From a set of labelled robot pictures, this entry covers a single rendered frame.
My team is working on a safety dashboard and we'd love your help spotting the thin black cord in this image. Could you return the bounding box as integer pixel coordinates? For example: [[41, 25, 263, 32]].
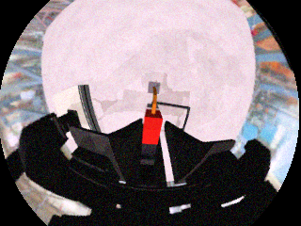
[[147, 102, 191, 131]]

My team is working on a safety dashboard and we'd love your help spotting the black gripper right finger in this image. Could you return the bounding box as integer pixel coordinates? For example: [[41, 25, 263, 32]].
[[163, 121, 236, 185]]

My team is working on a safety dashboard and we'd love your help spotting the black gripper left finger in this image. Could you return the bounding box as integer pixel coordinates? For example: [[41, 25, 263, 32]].
[[69, 118, 143, 182]]

